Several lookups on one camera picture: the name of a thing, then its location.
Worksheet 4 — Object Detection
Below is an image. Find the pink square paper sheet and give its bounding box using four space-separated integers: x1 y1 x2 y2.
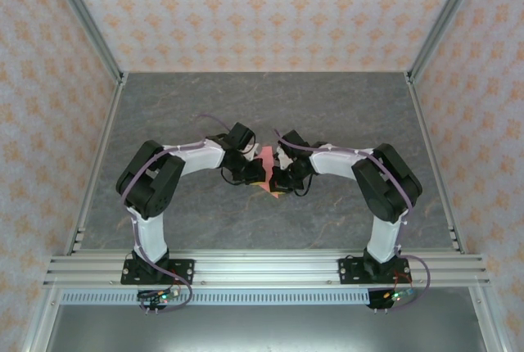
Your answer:
258 145 288 201

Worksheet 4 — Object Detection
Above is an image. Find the grey metal sheet shelf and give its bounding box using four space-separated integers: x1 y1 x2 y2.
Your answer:
44 305 488 352

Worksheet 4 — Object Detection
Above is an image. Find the thin black right gripper cable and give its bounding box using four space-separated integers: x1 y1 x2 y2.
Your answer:
292 175 314 198

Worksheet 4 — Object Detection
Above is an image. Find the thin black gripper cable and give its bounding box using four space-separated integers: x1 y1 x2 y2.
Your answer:
219 165 247 186
292 175 314 198

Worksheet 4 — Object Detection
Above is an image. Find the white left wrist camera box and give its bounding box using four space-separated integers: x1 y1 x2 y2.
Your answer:
242 142 263 161

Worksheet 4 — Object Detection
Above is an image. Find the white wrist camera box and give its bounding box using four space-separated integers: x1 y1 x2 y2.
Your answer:
273 146 291 169
242 142 263 161

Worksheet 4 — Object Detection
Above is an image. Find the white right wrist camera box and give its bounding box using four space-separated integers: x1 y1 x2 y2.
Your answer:
273 146 291 169

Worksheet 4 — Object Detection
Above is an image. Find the thin black left gripper cable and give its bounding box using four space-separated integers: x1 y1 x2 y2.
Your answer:
219 165 247 186

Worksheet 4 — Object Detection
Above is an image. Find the aluminium mounting rail beam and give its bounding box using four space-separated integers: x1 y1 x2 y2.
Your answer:
43 250 491 287

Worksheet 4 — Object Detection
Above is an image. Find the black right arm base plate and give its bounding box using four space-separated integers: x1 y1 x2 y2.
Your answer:
338 257 413 286

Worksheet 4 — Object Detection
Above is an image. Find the grey slotted cable duct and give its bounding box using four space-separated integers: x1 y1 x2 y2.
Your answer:
60 291 372 306

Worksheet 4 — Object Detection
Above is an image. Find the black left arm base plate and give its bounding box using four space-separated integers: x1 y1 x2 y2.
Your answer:
120 259 196 287

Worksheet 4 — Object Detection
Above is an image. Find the aluminium table edge rail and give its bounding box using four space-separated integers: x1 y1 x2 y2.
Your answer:
63 73 129 257
404 72 468 255

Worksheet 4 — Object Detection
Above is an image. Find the aluminium frame post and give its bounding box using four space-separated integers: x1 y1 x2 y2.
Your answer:
43 0 126 83
404 0 488 83

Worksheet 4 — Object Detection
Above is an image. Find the aluminium frame bar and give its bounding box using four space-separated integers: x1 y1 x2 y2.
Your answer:
22 286 62 352
469 286 507 352

